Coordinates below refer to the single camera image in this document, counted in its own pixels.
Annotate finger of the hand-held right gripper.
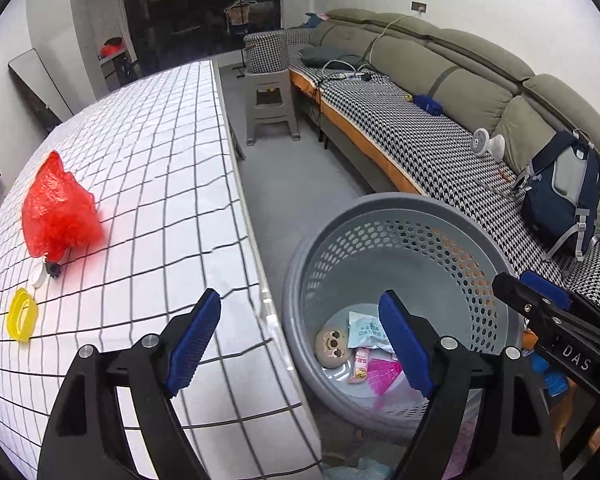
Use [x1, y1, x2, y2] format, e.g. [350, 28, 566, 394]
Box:
[520, 270, 573, 311]
[491, 272, 548, 331]

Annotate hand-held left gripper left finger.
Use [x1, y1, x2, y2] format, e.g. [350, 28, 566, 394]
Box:
[37, 287, 222, 480]

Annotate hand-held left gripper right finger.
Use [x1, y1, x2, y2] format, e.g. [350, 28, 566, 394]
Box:
[377, 289, 563, 480]

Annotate pink plastic mesh basket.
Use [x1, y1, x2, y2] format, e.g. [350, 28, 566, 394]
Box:
[367, 357, 406, 411]

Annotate white blue wipes packet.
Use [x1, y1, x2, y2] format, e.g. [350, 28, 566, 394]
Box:
[346, 310, 396, 351]

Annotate pink snack packet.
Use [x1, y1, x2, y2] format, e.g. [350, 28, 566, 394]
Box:
[347, 347, 373, 386]

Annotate round beige plush toy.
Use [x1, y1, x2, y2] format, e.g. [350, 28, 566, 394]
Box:
[314, 325, 353, 370]

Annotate grey perforated plastic basket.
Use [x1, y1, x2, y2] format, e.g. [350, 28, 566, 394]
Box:
[282, 192, 523, 431]

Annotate blue fabric item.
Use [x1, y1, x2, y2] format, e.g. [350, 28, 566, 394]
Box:
[530, 350, 572, 396]

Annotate navy grey backpack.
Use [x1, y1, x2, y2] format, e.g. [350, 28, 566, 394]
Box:
[512, 130, 600, 261]

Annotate pink patterned cloth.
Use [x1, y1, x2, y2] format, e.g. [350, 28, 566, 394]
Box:
[445, 390, 486, 480]

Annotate silver metal rod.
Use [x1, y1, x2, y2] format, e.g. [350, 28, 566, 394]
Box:
[475, 175, 526, 196]

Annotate light blue cloth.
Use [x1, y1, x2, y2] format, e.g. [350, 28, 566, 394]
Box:
[322, 455, 398, 480]

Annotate small white fan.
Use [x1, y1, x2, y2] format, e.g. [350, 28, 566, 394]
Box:
[471, 129, 506, 161]

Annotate bed with white checkered sheet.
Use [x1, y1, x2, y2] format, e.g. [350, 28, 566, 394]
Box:
[0, 60, 323, 480]

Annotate red plastic bag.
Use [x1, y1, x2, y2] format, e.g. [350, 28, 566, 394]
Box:
[21, 150, 105, 261]

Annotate green grey sofa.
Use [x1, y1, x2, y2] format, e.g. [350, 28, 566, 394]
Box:
[285, 27, 600, 321]

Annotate blue folded cloth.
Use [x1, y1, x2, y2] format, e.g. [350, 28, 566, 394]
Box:
[412, 92, 443, 116]

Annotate grey plastic stool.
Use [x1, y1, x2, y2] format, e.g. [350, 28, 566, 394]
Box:
[242, 70, 301, 147]

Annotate small desk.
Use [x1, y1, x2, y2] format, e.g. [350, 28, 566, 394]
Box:
[100, 55, 131, 86]

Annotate houndstooth cushion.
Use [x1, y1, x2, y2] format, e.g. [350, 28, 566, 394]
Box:
[243, 31, 290, 75]

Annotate leaning standing mirror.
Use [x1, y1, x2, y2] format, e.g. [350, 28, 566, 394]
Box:
[7, 49, 76, 123]

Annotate dark grey pillow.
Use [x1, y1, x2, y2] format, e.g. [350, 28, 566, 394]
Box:
[297, 46, 353, 67]

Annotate clothes stand with hanger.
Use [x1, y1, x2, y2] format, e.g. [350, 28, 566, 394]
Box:
[223, 0, 258, 78]

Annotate yellow plastic ring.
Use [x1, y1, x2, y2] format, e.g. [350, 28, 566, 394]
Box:
[7, 287, 38, 343]

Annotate white cable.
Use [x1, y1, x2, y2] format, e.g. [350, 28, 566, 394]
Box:
[367, 10, 421, 61]

